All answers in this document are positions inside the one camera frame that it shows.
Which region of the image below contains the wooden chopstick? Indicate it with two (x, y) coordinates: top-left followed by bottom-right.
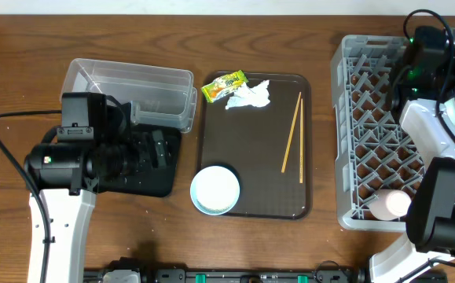
(299, 98), (304, 184)
(281, 92), (302, 174)

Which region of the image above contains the pink cup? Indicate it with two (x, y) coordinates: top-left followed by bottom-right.
(368, 189), (411, 221)

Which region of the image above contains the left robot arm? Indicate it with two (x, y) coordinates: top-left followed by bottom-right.
(24, 92), (182, 282)

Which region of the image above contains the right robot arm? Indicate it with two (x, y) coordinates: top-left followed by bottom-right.
(367, 26), (455, 282)

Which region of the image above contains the grey dishwasher rack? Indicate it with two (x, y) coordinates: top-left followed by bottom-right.
(331, 35), (425, 233)

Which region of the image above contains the black plastic tray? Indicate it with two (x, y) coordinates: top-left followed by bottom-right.
(88, 124), (182, 197)

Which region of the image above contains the clear plastic bin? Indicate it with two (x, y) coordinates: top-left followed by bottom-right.
(61, 58), (197, 133)

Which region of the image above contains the light blue rice bowl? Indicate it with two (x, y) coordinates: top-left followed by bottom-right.
(190, 166), (240, 215)

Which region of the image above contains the yellow green snack wrapper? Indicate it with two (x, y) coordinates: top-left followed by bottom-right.
(201, 70), (248, 103)

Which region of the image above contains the brown serving tray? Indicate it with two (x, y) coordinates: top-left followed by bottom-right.
(196, 72), (313, 220)

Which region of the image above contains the crumpled white tissue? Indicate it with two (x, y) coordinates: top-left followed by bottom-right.
(225, 80), (270, 110)

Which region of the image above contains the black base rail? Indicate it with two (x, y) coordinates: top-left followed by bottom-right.
(81, 257), (370, 283)

